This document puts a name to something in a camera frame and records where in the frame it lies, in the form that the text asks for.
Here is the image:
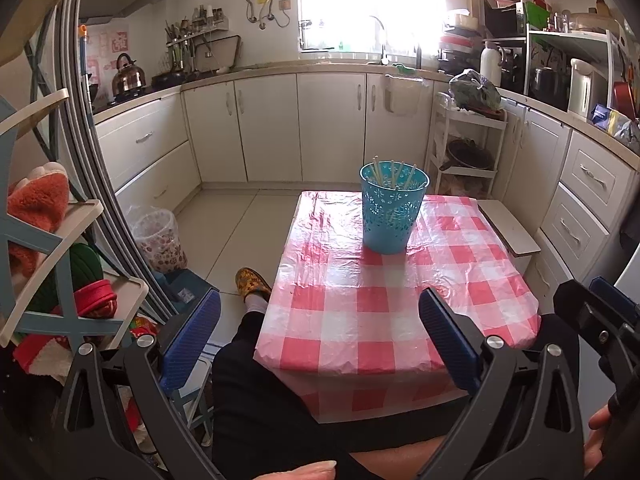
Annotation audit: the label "floral trash bin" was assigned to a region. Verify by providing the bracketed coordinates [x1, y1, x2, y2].
[127, 207, 188, 273]

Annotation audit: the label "bright window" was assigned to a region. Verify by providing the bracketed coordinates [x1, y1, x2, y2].
[296, 0, 446, 53]

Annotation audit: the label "blue packet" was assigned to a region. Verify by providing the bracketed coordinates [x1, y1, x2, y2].
[590, 104, 621, 128]

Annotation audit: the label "person's left hand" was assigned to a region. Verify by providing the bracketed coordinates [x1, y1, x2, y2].
[252, 460, 338, 480]

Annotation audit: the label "black countertop appliance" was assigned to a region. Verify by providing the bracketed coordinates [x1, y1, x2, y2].
[500, 45, 527, 92]

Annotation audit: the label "pink wall stickers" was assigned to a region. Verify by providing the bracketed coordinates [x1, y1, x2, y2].
[85, 30, 128, 76]

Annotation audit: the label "green slipper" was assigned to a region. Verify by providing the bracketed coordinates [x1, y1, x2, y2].
[67, 242, 108, 291]

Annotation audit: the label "red pan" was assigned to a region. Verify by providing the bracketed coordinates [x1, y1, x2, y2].
[612, 80, 640, 111]

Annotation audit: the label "red and white plush slipper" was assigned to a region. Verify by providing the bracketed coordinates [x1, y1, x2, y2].
[12, 332, 76, 376]

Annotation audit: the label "white hanging bin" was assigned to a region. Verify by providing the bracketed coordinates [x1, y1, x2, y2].
[384, 74, 431, 117]

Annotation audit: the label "person's right hand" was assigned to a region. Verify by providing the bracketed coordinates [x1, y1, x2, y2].
[582, 402, 615, 476]

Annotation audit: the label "orange plush slipper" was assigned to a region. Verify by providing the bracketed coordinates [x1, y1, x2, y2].
[7, 162, 71, 276]

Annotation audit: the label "cream lower kitchen cabinets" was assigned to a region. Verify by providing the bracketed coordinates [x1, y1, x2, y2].
[95, 70, 638, 306]

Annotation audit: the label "person's leg in black trousers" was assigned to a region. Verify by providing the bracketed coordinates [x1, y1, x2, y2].
[211, 307, 471, 480]

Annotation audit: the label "black rice cooker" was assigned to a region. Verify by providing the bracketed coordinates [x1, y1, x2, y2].
[530, 66, 568, 106]

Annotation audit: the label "steel kettle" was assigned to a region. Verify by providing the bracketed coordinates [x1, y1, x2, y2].
[111, 53, 147, 97]

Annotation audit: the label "grey refrigerator door edge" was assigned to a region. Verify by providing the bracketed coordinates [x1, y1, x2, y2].
[35, 0, 173, 311]

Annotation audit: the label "white rolling cart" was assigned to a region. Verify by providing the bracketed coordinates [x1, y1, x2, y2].
[426, 92, 507, 197]

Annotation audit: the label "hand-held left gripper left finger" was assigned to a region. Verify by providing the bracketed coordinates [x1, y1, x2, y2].
[50, 287, 223, 480]

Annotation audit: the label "white counter shelf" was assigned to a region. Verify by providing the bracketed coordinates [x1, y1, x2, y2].
[525, 27, 621, 111]

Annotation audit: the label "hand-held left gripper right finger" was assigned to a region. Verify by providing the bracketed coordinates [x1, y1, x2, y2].
[418, 287, 588, 480]

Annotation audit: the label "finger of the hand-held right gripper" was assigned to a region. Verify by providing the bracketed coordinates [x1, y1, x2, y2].
[589, 276, 640, 323]
[554, 280, 640, 377]

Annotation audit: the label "dark blue box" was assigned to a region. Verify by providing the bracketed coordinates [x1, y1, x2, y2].
[150, 267, 221, 306]

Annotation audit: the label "dark framed tray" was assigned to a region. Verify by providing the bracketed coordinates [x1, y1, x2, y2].
[194, 35, 242, 73]

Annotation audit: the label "white plastic container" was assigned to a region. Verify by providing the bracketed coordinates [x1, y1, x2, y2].
[446, 11, 479, 31]

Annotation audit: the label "teal cut-out plastic basket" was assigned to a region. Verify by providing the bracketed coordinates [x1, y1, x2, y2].
[359, 160, 430, 255]

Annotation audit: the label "black microwave oven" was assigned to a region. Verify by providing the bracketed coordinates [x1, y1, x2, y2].
[482, 0, 526, 38]

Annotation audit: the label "white thermos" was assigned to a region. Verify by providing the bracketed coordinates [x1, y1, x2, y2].
[480, 42, 502, 87]

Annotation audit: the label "green plastic bag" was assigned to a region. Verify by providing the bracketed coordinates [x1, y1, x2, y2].
[447, 69, 502, 111]

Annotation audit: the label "pink checked plastic tablecloth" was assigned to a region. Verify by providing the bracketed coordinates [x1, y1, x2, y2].
[253, 190, 542, 423]

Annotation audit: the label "green cutting board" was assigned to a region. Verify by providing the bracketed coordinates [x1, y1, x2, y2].
[525, 1, 551, 28]

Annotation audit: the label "stacked basins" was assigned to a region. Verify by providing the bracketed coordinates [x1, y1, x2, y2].
[437, 30, 483, 73]

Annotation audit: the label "wall rack with utensils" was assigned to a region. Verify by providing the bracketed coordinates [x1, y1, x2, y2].
[165, 5, 230, 73]

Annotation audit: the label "white electric water pot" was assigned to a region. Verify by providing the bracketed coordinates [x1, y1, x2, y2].
[567, 58, 608, 118]

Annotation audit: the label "yellow patterned slipper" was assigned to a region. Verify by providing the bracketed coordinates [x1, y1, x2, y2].
[235, 267, 272, 303]

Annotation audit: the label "bunch of wooden chopsticks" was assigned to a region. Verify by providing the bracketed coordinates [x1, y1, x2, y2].
[367, 156, 418, 193]

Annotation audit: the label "black pot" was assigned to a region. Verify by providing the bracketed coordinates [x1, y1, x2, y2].
[440, 139, 496, 171]

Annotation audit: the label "blue and cream shoe rack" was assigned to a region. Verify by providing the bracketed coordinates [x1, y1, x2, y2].
[0, 0, 151, 356]

